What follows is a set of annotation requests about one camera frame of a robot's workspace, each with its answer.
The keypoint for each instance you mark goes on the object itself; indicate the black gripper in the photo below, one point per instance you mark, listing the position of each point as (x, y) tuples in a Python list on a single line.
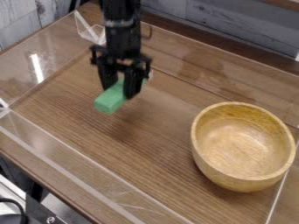
[(133, 64)]

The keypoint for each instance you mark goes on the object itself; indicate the green rectangular block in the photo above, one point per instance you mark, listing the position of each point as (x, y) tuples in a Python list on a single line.
[(110, 99)]

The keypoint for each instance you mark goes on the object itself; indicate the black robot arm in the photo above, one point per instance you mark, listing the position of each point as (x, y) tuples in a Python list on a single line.
[(120, 55)]

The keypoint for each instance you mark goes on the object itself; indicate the light wooden bowl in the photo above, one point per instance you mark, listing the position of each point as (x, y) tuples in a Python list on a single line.
[(241, 146)]

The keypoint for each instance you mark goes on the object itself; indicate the clear acrylic corner bracket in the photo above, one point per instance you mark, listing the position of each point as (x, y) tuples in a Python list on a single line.
[(93, 33)]

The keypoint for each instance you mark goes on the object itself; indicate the clear acrylic tray wall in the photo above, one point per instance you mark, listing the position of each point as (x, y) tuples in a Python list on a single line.
[(121, 167)]

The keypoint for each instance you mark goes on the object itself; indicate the black bracket with screw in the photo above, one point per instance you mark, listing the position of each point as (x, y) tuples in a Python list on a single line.
[(38, 214)]

